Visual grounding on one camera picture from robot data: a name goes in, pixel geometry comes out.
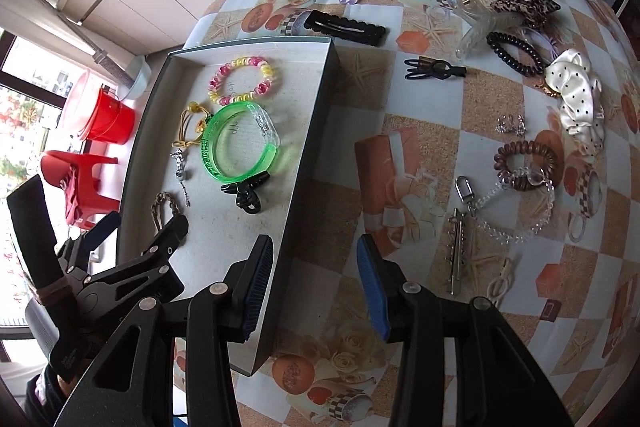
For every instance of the green translucent bangle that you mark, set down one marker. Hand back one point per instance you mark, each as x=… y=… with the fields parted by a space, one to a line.
x=212 y=157

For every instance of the clear claw hair clip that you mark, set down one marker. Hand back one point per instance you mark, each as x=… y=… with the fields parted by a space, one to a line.
x=475 y=32

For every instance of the pale grey basin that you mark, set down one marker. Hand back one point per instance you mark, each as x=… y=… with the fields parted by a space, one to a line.
x=137 y=74

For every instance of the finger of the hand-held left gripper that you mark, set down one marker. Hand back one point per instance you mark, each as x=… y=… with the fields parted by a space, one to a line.
x=167 y=232
x=105 y=227

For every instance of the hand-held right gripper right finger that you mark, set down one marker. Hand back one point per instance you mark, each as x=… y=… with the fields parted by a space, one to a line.
x=372 y=287

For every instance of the pink plastic tub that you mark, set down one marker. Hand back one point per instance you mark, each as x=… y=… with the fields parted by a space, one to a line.
x=77 y=92

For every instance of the black alligator hair clip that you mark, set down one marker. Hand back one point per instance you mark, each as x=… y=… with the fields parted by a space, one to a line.
x=440 y=68

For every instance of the silver charm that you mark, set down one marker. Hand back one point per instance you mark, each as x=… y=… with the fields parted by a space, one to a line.
x=178 y=164

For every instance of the cream loop hair clip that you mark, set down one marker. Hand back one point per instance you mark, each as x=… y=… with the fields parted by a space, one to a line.
x=497 y=289

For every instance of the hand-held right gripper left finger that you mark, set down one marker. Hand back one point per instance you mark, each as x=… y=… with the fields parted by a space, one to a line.
x=257 y=287

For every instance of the black snap hair clip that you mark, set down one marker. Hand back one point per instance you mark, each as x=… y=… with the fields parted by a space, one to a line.
x=345 y=28

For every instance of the silver metal barrette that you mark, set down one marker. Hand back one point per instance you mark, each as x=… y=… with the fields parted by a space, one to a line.
x=456 y=252

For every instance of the red plastic chair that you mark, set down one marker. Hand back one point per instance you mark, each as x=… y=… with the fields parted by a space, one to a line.
x=70 y=172

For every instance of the cream polka dot scrunchie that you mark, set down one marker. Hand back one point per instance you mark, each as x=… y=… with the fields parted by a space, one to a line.
x=575 y=82

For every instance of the silver earrings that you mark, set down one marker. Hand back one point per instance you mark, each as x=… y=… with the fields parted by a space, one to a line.
x=510 y=125

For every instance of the red bucket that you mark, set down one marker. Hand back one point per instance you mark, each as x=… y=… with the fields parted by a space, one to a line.
x=107 y=117

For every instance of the small black claw clip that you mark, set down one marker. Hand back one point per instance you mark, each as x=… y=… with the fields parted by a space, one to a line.
x=245 y=199

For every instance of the grey shallow tray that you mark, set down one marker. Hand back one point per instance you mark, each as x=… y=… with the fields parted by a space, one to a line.
x=300 y=97

